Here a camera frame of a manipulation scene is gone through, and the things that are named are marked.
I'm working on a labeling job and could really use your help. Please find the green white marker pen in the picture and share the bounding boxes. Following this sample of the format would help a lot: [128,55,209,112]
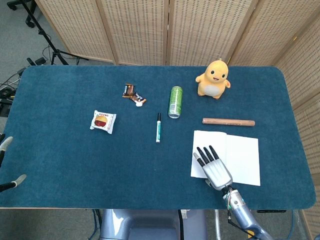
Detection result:
[155,112,162,144]

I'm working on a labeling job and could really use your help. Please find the green drink can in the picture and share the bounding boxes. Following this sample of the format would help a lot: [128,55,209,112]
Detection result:
[167,86,184,119]

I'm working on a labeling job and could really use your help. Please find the blue felt table cover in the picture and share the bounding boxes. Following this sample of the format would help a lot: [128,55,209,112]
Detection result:
[0,65,317,210]

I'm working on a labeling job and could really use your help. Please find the grey blue robot torso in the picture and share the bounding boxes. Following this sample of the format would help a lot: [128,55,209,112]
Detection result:
[99,208,208,240]

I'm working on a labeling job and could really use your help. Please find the brown white candy wrapper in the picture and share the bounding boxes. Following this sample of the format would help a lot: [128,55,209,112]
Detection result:
[129,92,148,108]

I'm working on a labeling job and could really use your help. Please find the black wheeled chair base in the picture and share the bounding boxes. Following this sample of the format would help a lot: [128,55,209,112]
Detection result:
[6,0,36,28]

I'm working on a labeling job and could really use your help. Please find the black floor cables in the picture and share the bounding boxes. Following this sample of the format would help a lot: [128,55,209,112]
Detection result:
[0,67,26,118]

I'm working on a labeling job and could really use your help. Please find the black tripod stand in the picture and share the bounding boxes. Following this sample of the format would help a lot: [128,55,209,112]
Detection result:
[7,0,88,66]

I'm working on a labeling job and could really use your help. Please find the black power brick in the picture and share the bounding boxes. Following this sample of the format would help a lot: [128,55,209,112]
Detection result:
[26,56,48,66]

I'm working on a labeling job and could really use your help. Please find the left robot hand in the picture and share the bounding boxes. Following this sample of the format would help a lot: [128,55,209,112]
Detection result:
[0,133,27,193]

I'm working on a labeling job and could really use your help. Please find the yellow dinosaur plush toy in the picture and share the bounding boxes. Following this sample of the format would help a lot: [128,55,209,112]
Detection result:
[195,58,232,100]

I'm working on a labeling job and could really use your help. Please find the wooden rolling pin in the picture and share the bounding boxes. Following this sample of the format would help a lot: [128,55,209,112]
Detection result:
[201,117,256,127]

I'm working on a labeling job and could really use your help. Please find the white notebook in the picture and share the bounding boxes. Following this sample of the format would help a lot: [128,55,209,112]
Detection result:
[190,130,261,187]

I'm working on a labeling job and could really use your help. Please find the woven wooden folding screen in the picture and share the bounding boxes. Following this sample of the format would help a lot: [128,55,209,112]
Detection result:
[34,0,320,240]

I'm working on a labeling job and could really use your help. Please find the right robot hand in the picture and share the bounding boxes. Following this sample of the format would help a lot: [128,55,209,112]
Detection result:
[193,145,234,191]

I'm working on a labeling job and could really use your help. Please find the white burger snack packet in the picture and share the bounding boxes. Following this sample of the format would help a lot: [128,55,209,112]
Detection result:
[89,109,117,135]

